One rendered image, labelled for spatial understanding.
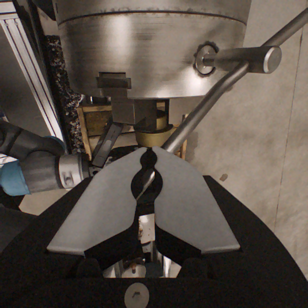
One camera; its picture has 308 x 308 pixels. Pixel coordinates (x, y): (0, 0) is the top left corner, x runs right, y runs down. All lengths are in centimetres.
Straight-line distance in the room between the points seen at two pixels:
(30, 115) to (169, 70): 119
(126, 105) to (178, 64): 9
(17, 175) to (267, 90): 208
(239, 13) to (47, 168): 41
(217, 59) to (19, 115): 126
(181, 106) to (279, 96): 195
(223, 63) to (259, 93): 189
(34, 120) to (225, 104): 157
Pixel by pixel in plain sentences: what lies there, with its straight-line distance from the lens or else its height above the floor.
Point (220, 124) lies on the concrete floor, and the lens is 191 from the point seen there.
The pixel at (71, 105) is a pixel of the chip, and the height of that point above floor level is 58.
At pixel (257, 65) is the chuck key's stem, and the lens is 20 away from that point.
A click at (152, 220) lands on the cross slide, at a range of 76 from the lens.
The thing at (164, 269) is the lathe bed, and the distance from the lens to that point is 130.
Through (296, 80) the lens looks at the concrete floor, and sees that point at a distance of 241.
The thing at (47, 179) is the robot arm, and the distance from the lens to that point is 42.
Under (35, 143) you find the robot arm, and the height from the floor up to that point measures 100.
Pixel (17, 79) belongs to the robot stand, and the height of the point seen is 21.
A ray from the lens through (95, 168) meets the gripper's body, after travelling 42.
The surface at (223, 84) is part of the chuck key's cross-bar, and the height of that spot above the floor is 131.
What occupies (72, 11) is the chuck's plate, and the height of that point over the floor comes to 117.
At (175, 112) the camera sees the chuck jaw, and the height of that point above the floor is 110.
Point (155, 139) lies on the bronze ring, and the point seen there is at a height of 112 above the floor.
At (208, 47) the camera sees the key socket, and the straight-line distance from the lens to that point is 26.
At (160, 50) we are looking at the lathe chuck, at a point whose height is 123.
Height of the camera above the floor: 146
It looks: 59 degrees down
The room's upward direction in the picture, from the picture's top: 148 degrees clockwise
